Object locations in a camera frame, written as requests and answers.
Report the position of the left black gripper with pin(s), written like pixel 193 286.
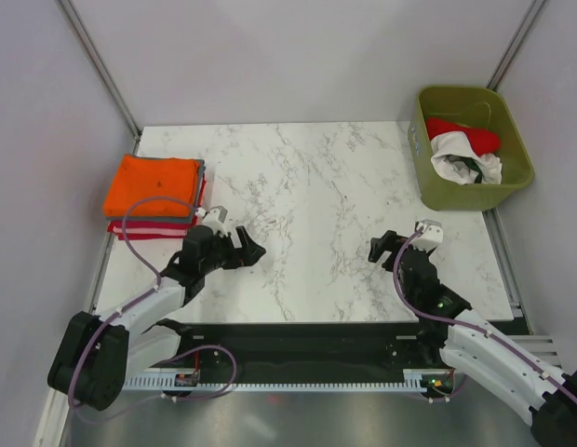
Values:
pixel 248 253

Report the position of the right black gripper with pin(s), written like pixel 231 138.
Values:
pixel 386 243

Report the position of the white and green t shirt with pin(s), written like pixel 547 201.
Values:
pixel 453 158

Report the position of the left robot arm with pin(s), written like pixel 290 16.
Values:
pixel 98 353

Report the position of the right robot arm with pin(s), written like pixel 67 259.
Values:
pixel 543 395

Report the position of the blue label on bin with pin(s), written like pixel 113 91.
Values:
pixel 416 138

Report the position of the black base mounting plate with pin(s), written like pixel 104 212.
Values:
pixel 300 352

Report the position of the red folded t shirt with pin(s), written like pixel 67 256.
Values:
pixel 150 230

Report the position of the orange folded t shirt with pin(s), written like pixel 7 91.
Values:
pixel 138 178

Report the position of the white garment in bin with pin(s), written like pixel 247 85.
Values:
pixel 490 169

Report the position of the red t shirt in bin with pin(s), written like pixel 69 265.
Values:
pixel 482 141

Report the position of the olive green plastic bin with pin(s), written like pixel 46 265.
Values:
pixel 472 107

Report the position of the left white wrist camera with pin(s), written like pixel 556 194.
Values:
pixel 214 218

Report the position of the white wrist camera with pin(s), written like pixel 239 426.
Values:
pixel 214 218
pixel 430 235

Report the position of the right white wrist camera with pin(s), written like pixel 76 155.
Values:
pixel 430 235

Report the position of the right aluminium side rail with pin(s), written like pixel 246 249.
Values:
pixel 520 324

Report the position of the white slotted cable duct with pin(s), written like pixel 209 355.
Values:
pixel 179 380

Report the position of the right aluminium frame post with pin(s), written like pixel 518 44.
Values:
pixel 518 40

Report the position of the aluminium frame post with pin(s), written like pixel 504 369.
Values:
pixel 82 35
pixel 518 40

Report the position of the left aluminium frame post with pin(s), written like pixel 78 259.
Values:
pixel 82 35

